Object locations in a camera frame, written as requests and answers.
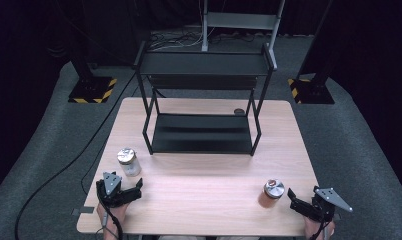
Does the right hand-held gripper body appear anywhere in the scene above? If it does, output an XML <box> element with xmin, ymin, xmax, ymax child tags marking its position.
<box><xmin>307</xmin><ymin>187</ymin><xmax>354</xmax><ymax>223</ymax></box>

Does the hand-held gripper cable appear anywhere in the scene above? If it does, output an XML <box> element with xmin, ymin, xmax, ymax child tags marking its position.
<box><xmin>95</xmin><ymin>179</ymin><xmax>124</xmax><ymax>240</ymax></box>
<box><xmin>309</xmin><ymin>218</ymin><xmax>333</xmax><ymax>240</ymax></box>

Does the thick black floor cable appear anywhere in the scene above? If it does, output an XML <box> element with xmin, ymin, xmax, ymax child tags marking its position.
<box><xmin>13</xmin><ymin>71</ymin><xmax>138</xmax><ymax>240</ymax></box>

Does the right hand-held gripper cable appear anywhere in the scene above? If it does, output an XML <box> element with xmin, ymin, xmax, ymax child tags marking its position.
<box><xmin>309</xmin><ymin>218</ymin><xmax>333</xmax><ymax>240</ymax></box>

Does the glass jar with orange contents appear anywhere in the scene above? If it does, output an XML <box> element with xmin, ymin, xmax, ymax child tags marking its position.
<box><xmin>258</xmin><ymin>178</ymin><xmax>286</xmax><ymax>209</ymax></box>

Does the person's right hand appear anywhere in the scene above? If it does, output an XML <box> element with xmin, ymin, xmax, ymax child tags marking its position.
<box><xmin>303</xmin><ymin>216</ymin><xmax>337</xmax><ymax>240</ymax></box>

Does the left hand-held gripper cable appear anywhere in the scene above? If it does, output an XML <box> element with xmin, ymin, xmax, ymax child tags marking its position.
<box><xmin>95</xmin><ymin>179</ymin><xmax>124</xmax><ymax>240</ymax></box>

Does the grey metal stand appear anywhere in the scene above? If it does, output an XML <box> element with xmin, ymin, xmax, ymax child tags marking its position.
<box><xmin>201</xmin><ymin>0</ymin><xmax>287</xmax><ymax>54</ymax></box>

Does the black stand with striped base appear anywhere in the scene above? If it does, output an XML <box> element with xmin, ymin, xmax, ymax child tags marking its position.
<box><xmin>67</xmin><ymin>49</ymin><xmax>118</xmax><ymax>104</ymax></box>
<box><xmin>287</xmin><ymin>0</ymin><xmax>337</xmax><ymax>105</ymax></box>

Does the black metal two-tier shelf rack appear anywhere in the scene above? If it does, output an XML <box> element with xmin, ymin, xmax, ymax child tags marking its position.
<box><xmin>133</xmin><ymin>41</ymin><xmax>278</xmax><ymax>157</ymax></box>

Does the person's left hand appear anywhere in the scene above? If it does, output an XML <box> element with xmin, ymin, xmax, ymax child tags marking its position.
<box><xmin>96</xmin><ymin>202</ymin><xmax>129</xmax><ymax>240</ymax></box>

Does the bundle of floor cables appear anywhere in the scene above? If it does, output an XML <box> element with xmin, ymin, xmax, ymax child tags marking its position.
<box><xmin>150</xmin><ymin>29</ymin><xmax>257</xmax><ymax>52</ymax></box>

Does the thin black floor cable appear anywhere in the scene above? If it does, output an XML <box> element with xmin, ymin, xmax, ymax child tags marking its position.
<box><xmin>80</xmin><ymin>139</ymin><xmax>108</xmax><ymax>196</ymax></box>

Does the glass jar with white contents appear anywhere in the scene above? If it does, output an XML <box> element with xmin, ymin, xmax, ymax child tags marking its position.
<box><xmin>116</xmin><ymin>147</ymin><xmax>142</xmax><ymax>178</ymax></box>

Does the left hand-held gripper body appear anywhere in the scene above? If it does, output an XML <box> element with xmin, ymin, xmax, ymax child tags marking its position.
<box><xmin>95</xmin><ymin>171</ymin><xmax>129</xmax><ymax>208</ymax></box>

